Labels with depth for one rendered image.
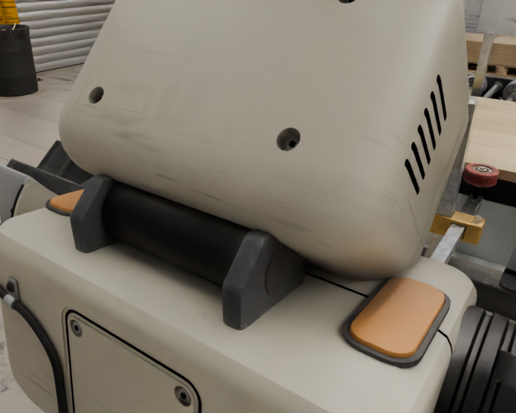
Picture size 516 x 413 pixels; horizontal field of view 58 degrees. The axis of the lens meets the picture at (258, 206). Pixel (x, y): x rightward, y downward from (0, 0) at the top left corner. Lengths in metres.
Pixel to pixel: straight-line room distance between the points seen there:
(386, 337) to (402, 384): 0.02
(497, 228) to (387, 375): 1.25
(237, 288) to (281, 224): 0.03
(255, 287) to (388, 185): 0.07
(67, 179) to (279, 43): 0.27
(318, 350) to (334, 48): 0.13
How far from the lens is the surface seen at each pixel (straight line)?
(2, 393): 2.03
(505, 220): 1.43
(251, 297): 0.21
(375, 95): 0.20
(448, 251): 1.09
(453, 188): 1.18
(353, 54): 0.21
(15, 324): 0.35
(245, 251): 0.21
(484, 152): 1.46
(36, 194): 0.42
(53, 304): 0.30
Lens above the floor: 1.39
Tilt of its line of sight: 28 degrees down
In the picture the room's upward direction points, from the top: straight up
